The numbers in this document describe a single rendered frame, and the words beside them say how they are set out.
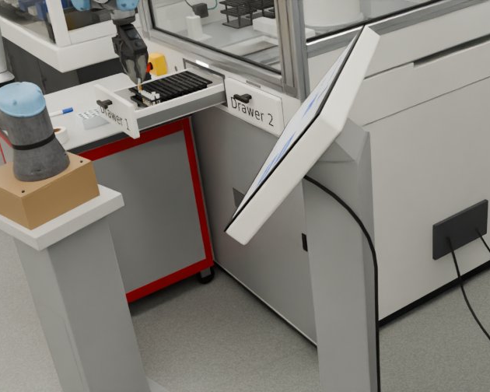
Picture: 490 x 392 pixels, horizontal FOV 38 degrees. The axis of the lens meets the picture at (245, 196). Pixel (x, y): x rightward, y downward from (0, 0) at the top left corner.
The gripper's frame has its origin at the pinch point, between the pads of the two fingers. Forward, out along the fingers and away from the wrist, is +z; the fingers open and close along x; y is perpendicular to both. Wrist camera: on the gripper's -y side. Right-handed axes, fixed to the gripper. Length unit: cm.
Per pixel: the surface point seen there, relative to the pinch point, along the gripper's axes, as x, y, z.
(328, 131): 16, -120, -23
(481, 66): -94, -56, 10
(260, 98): -20.9, -38.4, 3.0
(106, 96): 11.1, 1.7, 2.2
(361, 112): -44, -56, 10
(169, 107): -2.6, -13.5, 6.6
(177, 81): -13.3, 0.3, 4.2
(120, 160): 9.0, 10.2, 28.7
